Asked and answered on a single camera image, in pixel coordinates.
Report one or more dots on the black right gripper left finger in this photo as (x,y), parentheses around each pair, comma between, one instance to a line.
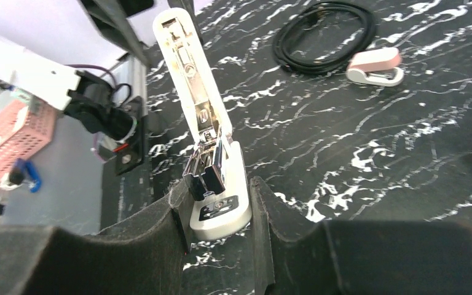
(140,255)

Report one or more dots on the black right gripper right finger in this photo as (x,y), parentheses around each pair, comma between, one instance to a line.
(292,255)

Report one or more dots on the pink white small stapler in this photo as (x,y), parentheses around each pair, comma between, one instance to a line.
(378,67)

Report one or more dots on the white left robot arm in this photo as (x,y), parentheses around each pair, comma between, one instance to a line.
(71,89)

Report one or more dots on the pink perforated basket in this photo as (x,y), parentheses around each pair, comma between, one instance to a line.
(24,132)

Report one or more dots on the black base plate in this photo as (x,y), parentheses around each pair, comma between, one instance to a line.
(131,153)

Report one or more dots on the blue handled tool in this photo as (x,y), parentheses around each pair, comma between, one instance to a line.
(22,173)

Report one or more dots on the aluminium front rail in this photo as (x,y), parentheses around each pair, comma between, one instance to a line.
(130,70)

